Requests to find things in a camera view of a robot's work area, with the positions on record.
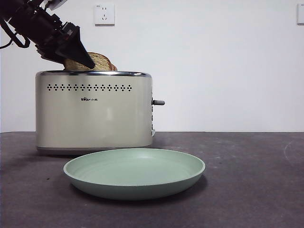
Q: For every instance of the grey toaster lever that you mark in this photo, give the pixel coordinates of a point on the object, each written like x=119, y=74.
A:
x=158, y=102

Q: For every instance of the white wall power socket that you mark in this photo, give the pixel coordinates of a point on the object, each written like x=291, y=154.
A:
x=104, y=14

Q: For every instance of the white wall switch plate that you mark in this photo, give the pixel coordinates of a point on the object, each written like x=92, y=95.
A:
x=300, y=14

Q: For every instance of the brown toasted bread slice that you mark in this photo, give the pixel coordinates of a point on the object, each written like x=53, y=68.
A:
x=102, y=62
x=115, y=67

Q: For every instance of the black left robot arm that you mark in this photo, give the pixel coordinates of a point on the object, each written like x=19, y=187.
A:
x=31, y=21

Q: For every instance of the pale green round plate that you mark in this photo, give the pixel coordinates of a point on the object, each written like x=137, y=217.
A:
x=133, y=171

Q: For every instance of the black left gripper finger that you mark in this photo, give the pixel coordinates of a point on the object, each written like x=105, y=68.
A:
x=76, y=51

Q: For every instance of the cream toaster with steel top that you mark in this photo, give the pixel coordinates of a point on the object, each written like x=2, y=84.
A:
x=95, y=118

